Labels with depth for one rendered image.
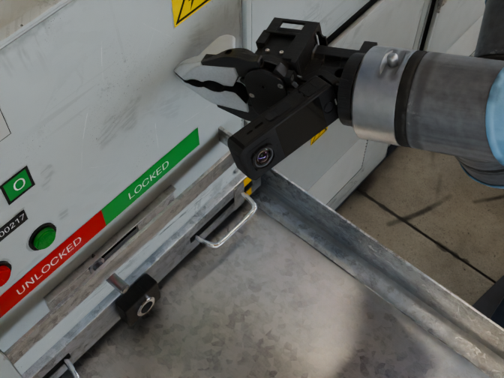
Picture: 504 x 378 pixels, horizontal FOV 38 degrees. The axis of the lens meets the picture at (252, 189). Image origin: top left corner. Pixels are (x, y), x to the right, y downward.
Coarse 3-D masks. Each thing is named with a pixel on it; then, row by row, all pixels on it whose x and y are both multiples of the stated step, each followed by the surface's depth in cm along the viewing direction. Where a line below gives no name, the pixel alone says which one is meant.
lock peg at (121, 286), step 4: (92, 256) 87; (100, 260) 89; (96, 264) 88; (100, 264) 88; (92, 268) 88; (96, 268) 88; (92, 272) 89; (112, 276) 87; (116, 276) 88; (108, 280) 87; (112, 280) 87; (116, 280) 87; (120, 280) 87; (112, 284) 87; (116, 284) 87; (120, 284) 87; (124, 284) 87; (116, 288) 87; (120, 288) 87; (124, 288) 87; (128, 288) 87; (120, 292) 87; (124, 292) 87
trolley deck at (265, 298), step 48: (240, 240) 110; (288, 240) 110; (192, 288) 106; (240, 288) 106; (288, 288) 106; (336, 288) 106; (144, 336) 102; (192, 336) 102; (240, 336) 102; (288, 336) 102; (336, 336) 102; (384, 336) 102; (432, 336) 102
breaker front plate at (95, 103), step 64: (128, 0) 67; (0, 64) 59; (64, 64) 65; (128, 64) 72; (64, 128) 70; (128, 128) 78; (192, 128) 89; (0, 192) 68; (64, 192) 76; (0, 256) 73; (0, 320) 80; (64, 320) 91
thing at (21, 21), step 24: (0, 0) 61; (24, 0) 61; (48, 0) 60; (72, 0) 61; (240, 0) 81; (0, 24) 59; (24, 24) 58; (240, 24) 84; (0, 48) 58; (120, 240) 92
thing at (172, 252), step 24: (216, 216) 107; (168, 240) 101; (192, 240) 105; (144, 264) 99; (168, 264) 103; (96, 312) 95; (72, 336) 93; (96, 336) 98; (48, 360) 92; (72, 360) 97
